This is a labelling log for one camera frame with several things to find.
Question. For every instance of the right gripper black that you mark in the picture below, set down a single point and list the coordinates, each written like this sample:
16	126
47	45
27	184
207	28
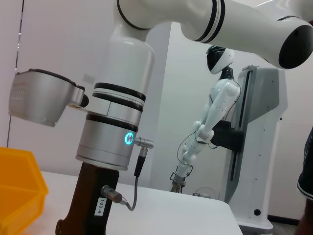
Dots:
85	200

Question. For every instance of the yellow plastic storage bin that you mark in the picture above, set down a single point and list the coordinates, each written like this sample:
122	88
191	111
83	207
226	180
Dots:
17	183

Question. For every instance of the white humanoid robot black visor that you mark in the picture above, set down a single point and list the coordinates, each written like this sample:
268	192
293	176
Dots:
222	98

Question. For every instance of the bystander in dark shorts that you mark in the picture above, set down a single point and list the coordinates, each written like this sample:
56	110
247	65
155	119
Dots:
308	171

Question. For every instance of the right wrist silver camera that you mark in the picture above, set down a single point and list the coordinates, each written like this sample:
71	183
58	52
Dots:
39	98

